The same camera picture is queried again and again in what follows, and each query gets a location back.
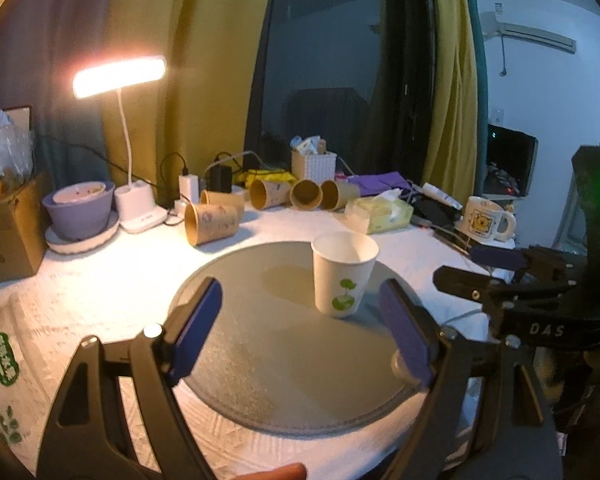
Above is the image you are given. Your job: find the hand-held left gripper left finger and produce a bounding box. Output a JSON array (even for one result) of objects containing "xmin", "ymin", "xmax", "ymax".
[{"xmin": 36, "ymin": 276, "xmax": 224, "ymax": 480}]

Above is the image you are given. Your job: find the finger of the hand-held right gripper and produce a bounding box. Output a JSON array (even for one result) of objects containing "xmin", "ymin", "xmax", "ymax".
[
  {"xmin": 432, "ymin": 266, "xmax": 576, "ymax": 312},
  {"xmin": 469, "ymin": 244, "xmax": 581, "ymax": 286}
]

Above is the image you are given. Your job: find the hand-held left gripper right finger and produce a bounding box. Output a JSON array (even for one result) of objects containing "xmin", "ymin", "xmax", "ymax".
[{"xmin": 377, "ymin": 279, "xmax": 566, "ymax": 480}]

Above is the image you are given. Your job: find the white cup with green print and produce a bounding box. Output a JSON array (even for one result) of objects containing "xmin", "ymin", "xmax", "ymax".
[{"xmin": 311, "ymin": 231, "xmax": 380, "ymax": 319}]

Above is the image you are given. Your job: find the brown paper cup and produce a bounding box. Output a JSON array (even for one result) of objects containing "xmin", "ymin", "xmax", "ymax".
[
  {"xmin": 200, "ymin": 189, "xmax": 246, "ymax": 213},
  {"xmin": 290, "ymin": 179, "xmax": 325, "ymax": 210},
  {"xmin": 184, "ymin": 202, "xmax": 241, "ymax": 247},
  {"xmin": 249, "ymin": 178, "xmax": 295, "ymax": 210},
  {"xmin": 320, "ymin": 179, "xmax": 361, "ymax": 211}
]

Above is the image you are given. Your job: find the person's left hand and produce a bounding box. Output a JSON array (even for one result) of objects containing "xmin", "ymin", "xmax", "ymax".
[{"xmin": 229, "ymin": 462, "xmax": 309, "ymax": 480}]

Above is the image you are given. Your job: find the white mug with bear print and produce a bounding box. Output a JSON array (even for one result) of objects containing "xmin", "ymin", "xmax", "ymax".
[{"xmin": 461, "ymin": 196, "xmax": 517, "ymax": 247}]

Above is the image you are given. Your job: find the grey round mat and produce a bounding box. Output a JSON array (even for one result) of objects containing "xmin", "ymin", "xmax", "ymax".
[{"xmin": 167, "ymin": 241, "xmax": 481, "ymax": 437}]

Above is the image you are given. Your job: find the white tube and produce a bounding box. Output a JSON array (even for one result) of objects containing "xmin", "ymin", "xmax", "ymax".
[{"xmin": 421, "ymin": 183, "xmax": 463, "ymax": 211}]

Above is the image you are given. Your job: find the black monitor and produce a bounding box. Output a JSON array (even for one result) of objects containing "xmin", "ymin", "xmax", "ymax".
[{"xmin": 485, "ymin": 124, "xmax": 539, "ymax": 196}]

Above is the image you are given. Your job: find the yellow tissue pack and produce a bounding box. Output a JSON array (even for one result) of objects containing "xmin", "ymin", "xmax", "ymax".
[{"xmin": 345, "ymin": 189, "xmax": 415, "ymax": 235}]

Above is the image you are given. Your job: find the purple cloth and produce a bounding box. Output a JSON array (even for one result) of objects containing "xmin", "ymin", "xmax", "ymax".
[{"xmin": 347, "ymin": 172, "xmax": 417, "ymax": 197}]

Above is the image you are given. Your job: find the white desk lamp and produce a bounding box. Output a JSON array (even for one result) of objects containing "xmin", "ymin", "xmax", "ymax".
[{"xmin": 71, "ymin": 56, "xmax": 170, "ymax": 234}]

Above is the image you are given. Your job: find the white plate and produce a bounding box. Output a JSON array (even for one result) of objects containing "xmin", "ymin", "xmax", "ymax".
[{"xmin": 45, "ymin": 210, "xmax": 121, "ymax": 256}]

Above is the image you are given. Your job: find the white charger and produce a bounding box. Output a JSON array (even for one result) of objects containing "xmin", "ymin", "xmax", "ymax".
[{"xmin": 178, "ymin": 174, "xmax": 201, "ymax": 202}]

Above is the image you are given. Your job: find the black power adapter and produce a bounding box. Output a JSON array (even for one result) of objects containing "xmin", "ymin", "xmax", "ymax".
[{"xmin": 209, "ymin": 165, "xmax": 234, "ymax": 193}]

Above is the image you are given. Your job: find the purple bowl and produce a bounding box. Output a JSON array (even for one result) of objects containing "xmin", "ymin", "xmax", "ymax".
[{"xmin": 42, "ymin": 180, "xmax": 116, "ymax": 241}]

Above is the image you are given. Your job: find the yellow packet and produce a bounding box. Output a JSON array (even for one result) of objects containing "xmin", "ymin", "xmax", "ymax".
[{"xmin": 235, "ymin": 167, "xmax": 298, "ymax": 187}]

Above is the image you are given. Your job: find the yellow curtain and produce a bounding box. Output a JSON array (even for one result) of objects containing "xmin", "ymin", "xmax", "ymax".
[
  {"xmin": 424, "ymin": 0, "xmax": 489, "ymax": 192},
  {"xmin": 102, "ymin": 0, "xmax": 277, "ymax": 211}
]

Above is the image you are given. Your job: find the white woven basket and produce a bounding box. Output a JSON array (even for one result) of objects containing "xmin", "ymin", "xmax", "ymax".
[{"xmin": 291, "ymin": 150, "xmax": 338, "ymax": 184}]

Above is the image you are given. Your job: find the white packet with green label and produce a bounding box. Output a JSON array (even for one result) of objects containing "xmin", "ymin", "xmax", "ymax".
[{"xmin": 0, "ymin": 310, "xmax": 43, "ymax": 466}]

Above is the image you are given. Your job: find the cardboard box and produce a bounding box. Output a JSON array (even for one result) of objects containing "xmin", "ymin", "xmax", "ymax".
[{"xmin": 0, "ymin": 170, "xmax": 52, "ymax": 286}]

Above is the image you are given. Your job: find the white air conditioner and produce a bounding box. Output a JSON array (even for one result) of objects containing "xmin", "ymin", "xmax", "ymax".
[{"xmin": 480, "ymin": 9, "xmax": 578, "ymax": 54}]

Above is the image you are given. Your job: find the clear plastic bag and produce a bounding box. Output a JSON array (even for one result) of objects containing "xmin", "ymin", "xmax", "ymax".
[{"xmin": 0, "ymin": 104, "xmax": 36, "ymax": 206}]

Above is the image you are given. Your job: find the black cable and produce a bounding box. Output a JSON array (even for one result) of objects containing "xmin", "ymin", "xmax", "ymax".
[{"xmin": 42, "ymin": 134, "xmax": 153, "ymax": 187}]

